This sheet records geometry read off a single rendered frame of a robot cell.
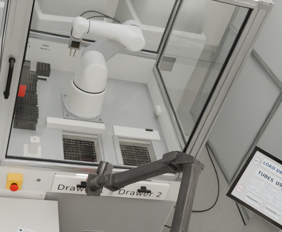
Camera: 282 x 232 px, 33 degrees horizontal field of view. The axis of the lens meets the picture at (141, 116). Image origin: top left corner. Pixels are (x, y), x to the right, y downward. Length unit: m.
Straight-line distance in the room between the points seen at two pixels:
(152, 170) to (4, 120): 0.68
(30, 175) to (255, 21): 1.25
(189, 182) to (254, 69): 2.31
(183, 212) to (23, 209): 0.90
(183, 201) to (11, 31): 0.92
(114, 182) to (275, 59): 2.10
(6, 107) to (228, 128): 2.58
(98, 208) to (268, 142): 1.71
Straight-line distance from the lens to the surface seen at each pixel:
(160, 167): 1.97
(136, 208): 2.63
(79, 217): 2.63
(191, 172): 1.86
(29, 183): 2.41
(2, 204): 2.42
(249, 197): 2.59
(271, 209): 2.59
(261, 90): 3.94
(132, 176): 2.06
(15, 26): 1.89
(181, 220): 1.81
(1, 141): 2.22
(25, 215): 2.39
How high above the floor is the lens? 2.57
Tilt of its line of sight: 34 degrees down
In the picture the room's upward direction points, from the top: 21 degrees clockwise
